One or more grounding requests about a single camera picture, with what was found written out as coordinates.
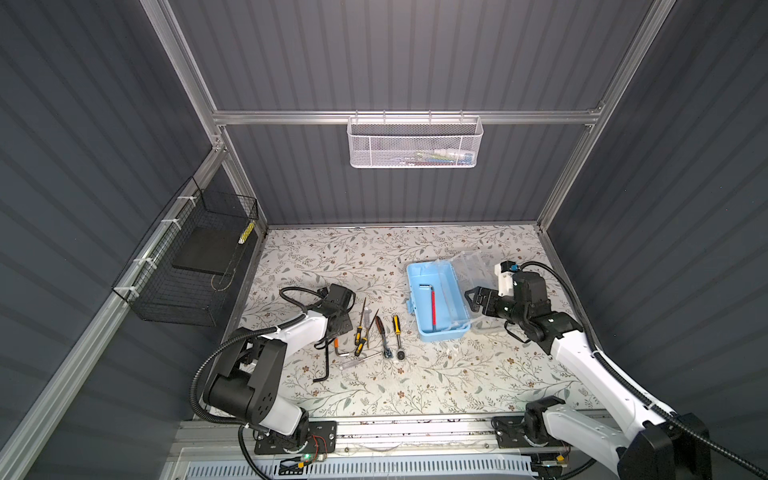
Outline items in white basket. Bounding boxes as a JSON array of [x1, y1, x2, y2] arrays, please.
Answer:
[[396, 149, 476, 167]]

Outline white perforated front panel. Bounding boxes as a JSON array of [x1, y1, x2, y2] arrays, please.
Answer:
[[182, 455, 538, 480]]

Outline black wire basket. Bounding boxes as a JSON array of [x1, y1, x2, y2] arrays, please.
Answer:
[[113, 179, 259, 327]]

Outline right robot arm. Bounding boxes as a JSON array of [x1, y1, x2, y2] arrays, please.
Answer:
[[464, 264, 713, 479]]

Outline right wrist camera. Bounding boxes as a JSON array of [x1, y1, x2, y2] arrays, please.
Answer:
[[494, 260, 519, 296]]

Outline yellow black small screwdriver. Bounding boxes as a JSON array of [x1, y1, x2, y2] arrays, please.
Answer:
[[353, 300, 367, 357]]

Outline light blue plastic toolbox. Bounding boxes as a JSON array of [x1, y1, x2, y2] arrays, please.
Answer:
[[406, 251, 503, 343]]

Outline orange handled hex key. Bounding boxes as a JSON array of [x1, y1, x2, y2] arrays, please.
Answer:
[[333, 337, 352, 358]]

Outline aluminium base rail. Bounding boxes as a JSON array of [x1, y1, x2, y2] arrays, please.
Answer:
[[170, 413, 655, 460]]

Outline red handled hex key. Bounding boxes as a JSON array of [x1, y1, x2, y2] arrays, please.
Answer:
[[419, 284, 437, 332]]

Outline white wire mesh basket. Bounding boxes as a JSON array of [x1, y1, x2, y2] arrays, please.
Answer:
[[346, 115, 484, 169]]

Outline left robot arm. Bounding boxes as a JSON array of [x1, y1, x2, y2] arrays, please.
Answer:
[[189, 284, 356, 451]]

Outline large black hex key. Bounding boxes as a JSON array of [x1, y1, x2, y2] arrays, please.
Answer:
[[312, 343, 330, 383]]

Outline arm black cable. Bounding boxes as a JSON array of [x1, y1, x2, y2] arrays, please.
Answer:
[[518, 260, 768, 480], [190, 286, 328, 421]]

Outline yellow green marker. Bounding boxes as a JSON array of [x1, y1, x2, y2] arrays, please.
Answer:
[[238, 221, 255, 245]]

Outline black pad in basket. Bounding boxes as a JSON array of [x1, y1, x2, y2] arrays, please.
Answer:
[[171, 226, 245, 276]]

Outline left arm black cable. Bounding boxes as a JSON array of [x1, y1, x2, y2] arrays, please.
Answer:
[[190, 286, 328, 421]]

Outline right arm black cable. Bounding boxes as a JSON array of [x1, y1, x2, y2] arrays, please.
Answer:
[[518, 260, 768, 480]]

